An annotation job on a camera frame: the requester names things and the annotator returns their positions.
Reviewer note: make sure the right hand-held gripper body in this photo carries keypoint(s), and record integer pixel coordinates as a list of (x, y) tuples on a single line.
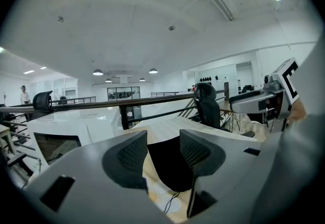
[(288, 83)]

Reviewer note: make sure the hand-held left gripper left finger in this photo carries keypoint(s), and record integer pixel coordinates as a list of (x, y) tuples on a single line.
[(127, 159)]

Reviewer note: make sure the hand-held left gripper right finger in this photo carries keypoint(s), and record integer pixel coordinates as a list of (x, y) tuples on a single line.
[(200, 152)]

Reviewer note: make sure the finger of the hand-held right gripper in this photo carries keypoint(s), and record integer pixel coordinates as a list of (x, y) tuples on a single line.
[(246, 103)]

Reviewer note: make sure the black cloth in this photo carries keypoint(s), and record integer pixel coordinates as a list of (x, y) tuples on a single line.
[(170, 162)]

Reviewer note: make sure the person's right forearm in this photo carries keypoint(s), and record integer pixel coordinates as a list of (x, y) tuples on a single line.
[(298, 111)]

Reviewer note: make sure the wooden side table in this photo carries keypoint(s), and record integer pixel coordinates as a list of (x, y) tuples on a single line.
[(224, 106)]

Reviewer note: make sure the black mesh office chair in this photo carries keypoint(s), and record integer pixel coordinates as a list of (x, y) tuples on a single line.
[(208, 111), (41, 101)]

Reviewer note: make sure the beige checkered tablecloth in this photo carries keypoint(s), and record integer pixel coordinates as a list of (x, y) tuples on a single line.
[(162, 126)]

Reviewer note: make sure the black metal railing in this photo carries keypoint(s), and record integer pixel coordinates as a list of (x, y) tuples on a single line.
[(101, 103)]

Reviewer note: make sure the white microwave oven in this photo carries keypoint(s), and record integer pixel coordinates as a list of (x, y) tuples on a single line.
[(76, 121)]

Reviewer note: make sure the distant black railing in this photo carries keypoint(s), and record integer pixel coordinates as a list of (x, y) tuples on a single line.
[(81, 99), (172, 94)]

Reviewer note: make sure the dark framed glass partition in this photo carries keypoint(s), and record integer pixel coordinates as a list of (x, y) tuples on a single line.
[(123, 93)]

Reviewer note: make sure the small wooden desk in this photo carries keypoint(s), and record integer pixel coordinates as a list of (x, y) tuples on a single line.
[(5, 132)]

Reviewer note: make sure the group of black wall-hung items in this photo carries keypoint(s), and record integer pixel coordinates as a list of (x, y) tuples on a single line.
[(205, 79)]

